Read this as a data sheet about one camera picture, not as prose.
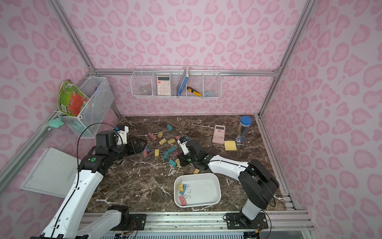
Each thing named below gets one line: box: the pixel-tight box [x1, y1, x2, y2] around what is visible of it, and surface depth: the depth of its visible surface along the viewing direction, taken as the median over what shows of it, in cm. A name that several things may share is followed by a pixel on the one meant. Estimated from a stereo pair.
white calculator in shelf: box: [157, 75, 171, 96], surface depth 97 cm
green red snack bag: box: [57, 79, 90, 118], surface depth 74 cm
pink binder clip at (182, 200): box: [179, 194, 188, 207], surface depth 81 cm
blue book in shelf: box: [176, 66, 190, 97], surface depth 90 cm
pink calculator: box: [211, 124, 226, 145], surface depth 109 cm
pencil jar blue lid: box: [234, 115, 253, 143], surface depth 94 cm
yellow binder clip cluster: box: [178, 182, 184, 193], surface depth 82 cm
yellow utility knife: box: [186, 86, 203, 97], surface depth 100 cm
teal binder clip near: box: [169, 159, 178, 167], surface depth 95 cm
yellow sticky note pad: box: [223, 140, 237, 151], surface depth 104 cm
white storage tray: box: [173, 172, 222, 209], surface depth 84 cm
